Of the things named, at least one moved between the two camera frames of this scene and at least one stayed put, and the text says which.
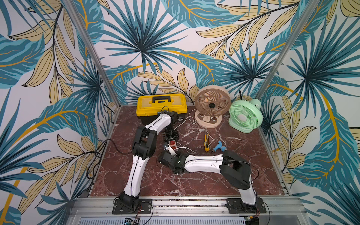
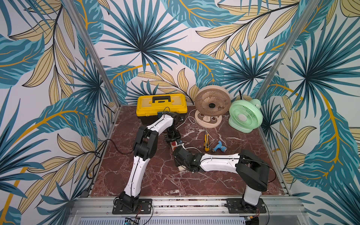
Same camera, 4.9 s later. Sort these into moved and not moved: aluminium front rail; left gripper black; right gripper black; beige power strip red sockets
Moved: right gripper black
Not moved: left gripper black; aluminium front rail; beige power strip red sockets
